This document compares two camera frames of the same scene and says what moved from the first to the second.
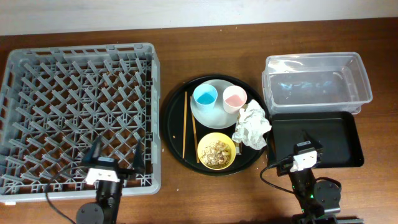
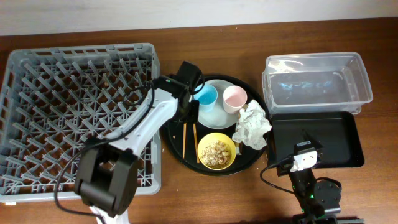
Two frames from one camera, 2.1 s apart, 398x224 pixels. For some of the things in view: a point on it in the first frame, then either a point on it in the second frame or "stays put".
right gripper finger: x=306 y=137 stays put
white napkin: x=252 y=125 stays put
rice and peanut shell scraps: x=217 y=154 stays put
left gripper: x=109 y=165 → x=191 y=111
